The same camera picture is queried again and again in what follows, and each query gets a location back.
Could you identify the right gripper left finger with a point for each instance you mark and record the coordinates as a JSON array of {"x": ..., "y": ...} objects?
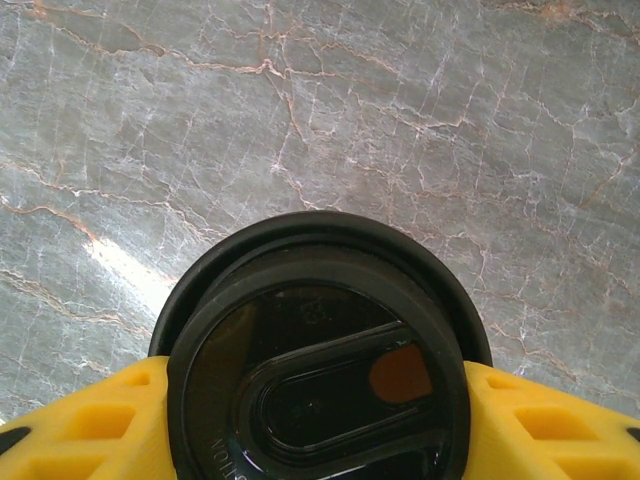
[{"x": 90, "y": 430}]

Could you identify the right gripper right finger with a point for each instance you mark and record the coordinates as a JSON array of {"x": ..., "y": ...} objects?
[{"x": 550, "y": 440}]

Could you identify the black plastic cup lid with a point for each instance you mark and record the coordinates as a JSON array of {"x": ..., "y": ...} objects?
[{"x": 320, "y": 400}]

